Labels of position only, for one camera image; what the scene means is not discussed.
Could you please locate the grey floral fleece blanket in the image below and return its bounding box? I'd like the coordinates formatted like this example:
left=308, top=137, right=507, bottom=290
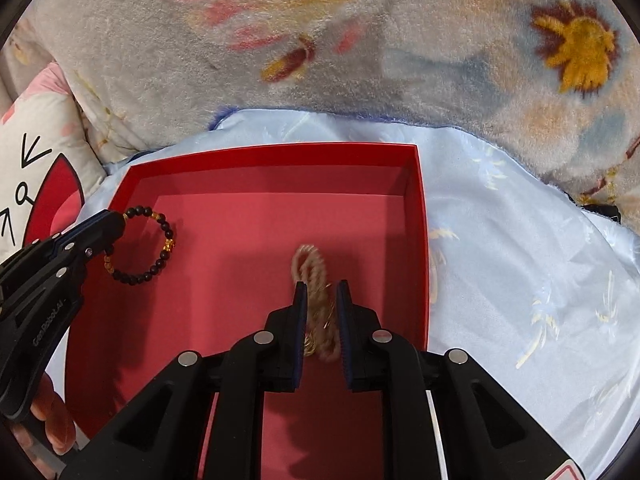
left=1, top=0, right=639, bottom=228

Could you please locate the white pearl bracelet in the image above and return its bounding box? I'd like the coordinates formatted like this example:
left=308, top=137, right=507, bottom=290
left=290, top=244, right=343, bottom=362

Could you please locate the red cardboard tray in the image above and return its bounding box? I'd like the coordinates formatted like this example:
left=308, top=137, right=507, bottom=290
left=64, top=142, right=432, bottom=480

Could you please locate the left hand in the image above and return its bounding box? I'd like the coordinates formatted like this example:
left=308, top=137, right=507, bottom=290
left=10, top=373, right=76, bottom=479

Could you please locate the black bead bracelet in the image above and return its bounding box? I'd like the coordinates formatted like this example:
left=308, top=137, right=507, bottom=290
left=103, top=205, right=177, bottom=286

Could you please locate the white cat face pillow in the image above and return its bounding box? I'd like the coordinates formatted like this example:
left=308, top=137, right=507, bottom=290
left=0, top=63, right=106, bottom=259

